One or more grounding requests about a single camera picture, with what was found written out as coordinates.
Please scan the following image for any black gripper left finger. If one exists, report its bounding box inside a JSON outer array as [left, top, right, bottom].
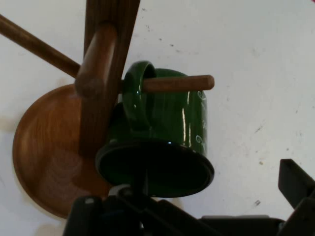
[[63, 184, 202, 236]]

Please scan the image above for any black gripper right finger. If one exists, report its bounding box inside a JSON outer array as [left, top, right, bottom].
[[278, 158, 315, 236]]

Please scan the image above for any green enamel mug white print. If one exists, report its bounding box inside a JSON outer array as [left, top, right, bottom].
[[95, 60, 215, 199]]

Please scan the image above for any brown wooden mug tree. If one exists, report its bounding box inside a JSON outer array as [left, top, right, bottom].
[[0, 0, 215, 219]]

